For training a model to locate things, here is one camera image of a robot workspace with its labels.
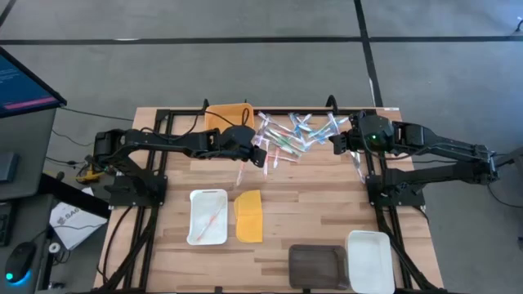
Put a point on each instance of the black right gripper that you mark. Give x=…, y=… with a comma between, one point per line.
x=351, y=143

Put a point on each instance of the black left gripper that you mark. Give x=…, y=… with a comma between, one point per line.
x=245, y=153

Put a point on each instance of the blue toothbrush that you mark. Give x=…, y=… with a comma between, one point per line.
x=305, y=120
x=334, y=121
x=320, y=139
x=323, y=128

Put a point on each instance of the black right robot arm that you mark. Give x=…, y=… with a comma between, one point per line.
x=449, y=143

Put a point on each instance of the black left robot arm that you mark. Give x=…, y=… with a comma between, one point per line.
x=163, y=141

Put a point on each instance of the green toothbrush in clear bag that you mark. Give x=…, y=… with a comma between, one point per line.
x=282, y=141
x=296, y=148

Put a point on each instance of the crumpled clear plastic bags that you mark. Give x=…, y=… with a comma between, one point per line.
x=295, y=122
x=286, y=158

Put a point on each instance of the orange plastic bin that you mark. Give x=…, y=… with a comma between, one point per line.
x=233, y=111

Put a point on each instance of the white plastic bin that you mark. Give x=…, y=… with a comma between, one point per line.
x=369, y=265
x=204, y=204

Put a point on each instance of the yellow folded cloth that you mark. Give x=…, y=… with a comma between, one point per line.
x=249, y=220

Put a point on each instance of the grey translucent plastic bin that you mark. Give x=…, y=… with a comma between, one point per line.
x=318, y=267

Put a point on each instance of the yellow hand tool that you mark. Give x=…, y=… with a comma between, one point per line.
x=90, y=176

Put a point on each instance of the black stand foot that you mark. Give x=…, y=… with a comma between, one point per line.
x=508, y=157

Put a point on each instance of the white paper booklet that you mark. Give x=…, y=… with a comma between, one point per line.
x=73, y=220

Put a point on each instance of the white tape roll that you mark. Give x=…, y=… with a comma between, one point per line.
x=54, y=247

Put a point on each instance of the dark grey computer desk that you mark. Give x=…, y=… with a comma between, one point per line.
x=24, y=155

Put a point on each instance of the monitor with blue screen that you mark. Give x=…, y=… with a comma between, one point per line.
x=24, y=85

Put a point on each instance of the dark blue box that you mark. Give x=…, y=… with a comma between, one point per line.
x=8, y=167

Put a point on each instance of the black computer mouse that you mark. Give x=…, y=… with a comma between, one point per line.
x=20, y=261

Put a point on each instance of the black computer keyboard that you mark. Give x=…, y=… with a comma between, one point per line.
x=5, y=224

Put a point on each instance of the black aluminium frame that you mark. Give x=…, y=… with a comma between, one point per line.
x=184, y=111

